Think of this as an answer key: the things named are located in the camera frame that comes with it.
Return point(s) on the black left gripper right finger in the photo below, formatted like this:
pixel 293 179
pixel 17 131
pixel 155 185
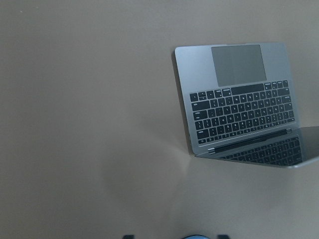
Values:
pixel 222 237

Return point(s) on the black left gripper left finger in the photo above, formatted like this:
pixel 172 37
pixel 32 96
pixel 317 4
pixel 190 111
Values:
pixel 128 237

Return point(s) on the grey laptop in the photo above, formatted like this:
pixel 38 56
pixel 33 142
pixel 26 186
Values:
pixel 240 105

